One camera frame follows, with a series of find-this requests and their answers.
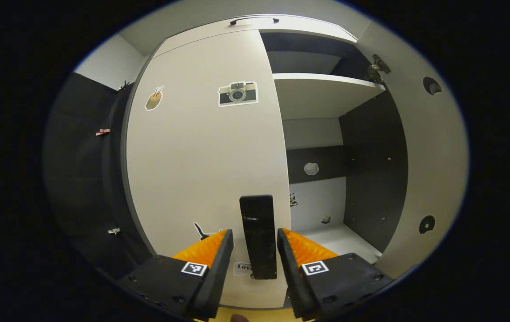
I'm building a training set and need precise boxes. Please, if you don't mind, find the black backdrop cloth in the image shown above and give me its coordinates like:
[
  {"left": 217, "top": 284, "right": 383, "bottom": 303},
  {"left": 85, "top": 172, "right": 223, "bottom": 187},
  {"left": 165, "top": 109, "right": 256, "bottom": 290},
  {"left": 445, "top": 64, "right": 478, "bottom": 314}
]
[{"left": 45, "top": 72, "right": 157, "bottom": 278}]

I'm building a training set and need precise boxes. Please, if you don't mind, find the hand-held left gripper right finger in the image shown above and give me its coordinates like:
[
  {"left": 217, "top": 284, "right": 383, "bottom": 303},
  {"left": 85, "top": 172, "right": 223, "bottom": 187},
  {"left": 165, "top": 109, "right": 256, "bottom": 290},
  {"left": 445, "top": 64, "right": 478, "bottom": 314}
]
[{"left": 277, "top": 228, "right": 394, "bottom": 322}]

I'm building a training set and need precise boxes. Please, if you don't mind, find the camera sticker shoe cabinet door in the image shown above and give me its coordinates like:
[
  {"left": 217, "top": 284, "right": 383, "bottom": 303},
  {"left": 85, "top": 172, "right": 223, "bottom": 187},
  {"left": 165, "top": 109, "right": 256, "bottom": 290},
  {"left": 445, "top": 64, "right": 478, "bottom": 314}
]
[{"left": 125, "top": 29, "right": 292, "bottom": 309}]

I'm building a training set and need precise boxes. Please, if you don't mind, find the black door handle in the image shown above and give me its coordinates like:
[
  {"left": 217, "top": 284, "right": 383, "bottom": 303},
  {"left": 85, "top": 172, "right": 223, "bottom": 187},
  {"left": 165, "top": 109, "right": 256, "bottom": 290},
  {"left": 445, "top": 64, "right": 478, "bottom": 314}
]
[{"left": 239, "top": 194, "right": 278, "bottom": 280}]

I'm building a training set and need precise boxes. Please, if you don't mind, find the beige double-door shoe cabinet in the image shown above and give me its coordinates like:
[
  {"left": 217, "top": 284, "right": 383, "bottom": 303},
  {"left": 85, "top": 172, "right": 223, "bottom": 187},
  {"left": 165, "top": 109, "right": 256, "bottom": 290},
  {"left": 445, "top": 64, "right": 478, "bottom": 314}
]
[{"left": 121, "top": 13, "right": 409, "bottom": 309}]

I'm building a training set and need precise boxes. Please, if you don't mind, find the black curved drawer handle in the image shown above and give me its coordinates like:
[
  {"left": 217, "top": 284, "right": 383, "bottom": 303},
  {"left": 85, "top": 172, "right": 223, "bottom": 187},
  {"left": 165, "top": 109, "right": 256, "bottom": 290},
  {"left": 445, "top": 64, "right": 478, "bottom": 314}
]
[{"left": 230, "top": 17, "right": 280, "bottom": 25}]

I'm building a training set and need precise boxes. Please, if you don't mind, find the white cabinet shelf board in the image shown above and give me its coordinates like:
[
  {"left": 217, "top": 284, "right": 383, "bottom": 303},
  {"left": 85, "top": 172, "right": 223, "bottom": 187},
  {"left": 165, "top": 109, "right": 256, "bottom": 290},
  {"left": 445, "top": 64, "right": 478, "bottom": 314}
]
[{"left": 273, "top": 73, "right": 386, "bottom": 120}]

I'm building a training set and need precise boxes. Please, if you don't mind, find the metal door hinge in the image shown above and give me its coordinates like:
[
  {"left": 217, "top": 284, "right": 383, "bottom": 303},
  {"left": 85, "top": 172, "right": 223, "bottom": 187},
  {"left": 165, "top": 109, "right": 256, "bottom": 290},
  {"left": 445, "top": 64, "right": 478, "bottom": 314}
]
[{"left": 368, "top": 54, "right": 392, "bottom": 84}]

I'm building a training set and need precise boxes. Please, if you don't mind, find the cherry sticker shoe cabinet door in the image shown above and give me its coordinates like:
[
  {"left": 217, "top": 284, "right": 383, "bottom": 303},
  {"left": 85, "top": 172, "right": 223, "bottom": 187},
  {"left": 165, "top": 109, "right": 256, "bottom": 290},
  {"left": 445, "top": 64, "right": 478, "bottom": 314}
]
[{"left": 355, "top": 21, "right": 469, "bottom": 279}]

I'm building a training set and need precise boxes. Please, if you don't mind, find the beige cabinet top drawer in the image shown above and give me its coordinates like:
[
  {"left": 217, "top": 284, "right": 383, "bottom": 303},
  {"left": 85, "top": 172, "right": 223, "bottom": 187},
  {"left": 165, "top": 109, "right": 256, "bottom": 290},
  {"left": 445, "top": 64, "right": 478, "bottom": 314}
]
[{"left": 152, "top": 15, "right": 358, "bottom": 59}]

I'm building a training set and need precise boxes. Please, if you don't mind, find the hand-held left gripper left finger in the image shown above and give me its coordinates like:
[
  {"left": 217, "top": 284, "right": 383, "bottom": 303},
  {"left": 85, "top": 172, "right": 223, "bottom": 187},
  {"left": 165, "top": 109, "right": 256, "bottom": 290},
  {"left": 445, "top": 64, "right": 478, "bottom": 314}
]
[{"left": 116, "top": 229, "right": 234, "bottom": 320}]

